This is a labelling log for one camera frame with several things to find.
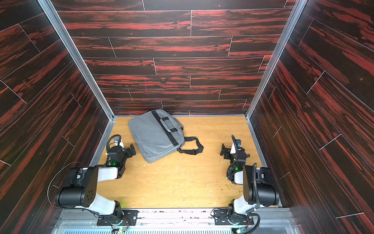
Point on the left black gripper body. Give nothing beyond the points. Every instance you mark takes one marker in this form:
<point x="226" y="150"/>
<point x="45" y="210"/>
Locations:
<point x="123" y="161"/>

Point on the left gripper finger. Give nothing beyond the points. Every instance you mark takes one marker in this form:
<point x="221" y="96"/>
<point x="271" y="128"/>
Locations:
<point x="128" y="153"/>
<point x="132" y="149"/>

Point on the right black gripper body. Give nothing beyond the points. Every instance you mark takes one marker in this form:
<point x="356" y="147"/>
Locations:
<point x="230" y="152"/>

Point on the grey zippered laptop bag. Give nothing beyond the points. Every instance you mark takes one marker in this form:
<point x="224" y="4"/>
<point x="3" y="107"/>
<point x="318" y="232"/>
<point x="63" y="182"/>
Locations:
<point x="158" y="134"/>

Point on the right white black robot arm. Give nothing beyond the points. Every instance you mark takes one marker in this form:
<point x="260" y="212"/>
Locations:
<point x="259" y="187"/>

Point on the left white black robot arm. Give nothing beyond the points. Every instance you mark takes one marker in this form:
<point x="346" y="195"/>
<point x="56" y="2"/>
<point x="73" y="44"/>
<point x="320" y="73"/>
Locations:
<point x="79" y="189"/>

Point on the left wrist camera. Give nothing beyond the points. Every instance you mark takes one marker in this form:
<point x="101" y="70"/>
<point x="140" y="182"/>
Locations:
<point x="118" y="143"/>

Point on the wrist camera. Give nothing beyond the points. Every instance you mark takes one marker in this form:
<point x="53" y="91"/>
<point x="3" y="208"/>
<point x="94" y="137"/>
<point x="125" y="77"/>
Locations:
<point x="236" y="146"/>
<point x="118" y="143"/>

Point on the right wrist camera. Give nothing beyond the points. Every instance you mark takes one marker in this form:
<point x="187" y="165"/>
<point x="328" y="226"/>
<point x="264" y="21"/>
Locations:
<point x="236" y="146"/>

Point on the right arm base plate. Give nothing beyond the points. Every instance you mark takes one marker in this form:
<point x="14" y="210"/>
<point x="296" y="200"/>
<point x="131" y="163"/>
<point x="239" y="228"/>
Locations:
<point x="225" y="216"/>

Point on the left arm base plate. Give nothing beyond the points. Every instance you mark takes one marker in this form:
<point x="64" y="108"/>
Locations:
<point x="127" y="218"/>

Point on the aluminium front rail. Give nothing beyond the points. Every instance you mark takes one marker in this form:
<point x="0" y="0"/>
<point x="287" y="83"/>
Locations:
<point x="175" y="221"/>

